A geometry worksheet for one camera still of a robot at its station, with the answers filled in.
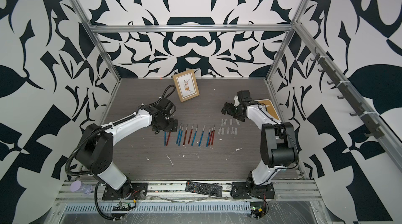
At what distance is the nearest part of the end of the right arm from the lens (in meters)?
0.70

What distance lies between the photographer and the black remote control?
2.44 ft

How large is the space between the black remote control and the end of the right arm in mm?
356
